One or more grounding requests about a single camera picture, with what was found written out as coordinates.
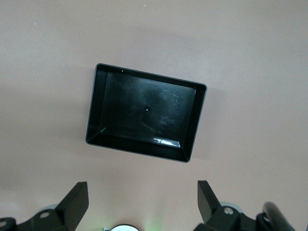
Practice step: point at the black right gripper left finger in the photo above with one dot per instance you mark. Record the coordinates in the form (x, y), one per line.
(69, 209)

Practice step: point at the black plastic box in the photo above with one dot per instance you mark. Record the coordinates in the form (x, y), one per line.
(144, 113)

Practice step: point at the brown table cover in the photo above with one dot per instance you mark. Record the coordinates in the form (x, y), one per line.
(48, 48)

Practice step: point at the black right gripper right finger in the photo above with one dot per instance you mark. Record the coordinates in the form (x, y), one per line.
(216, 216)

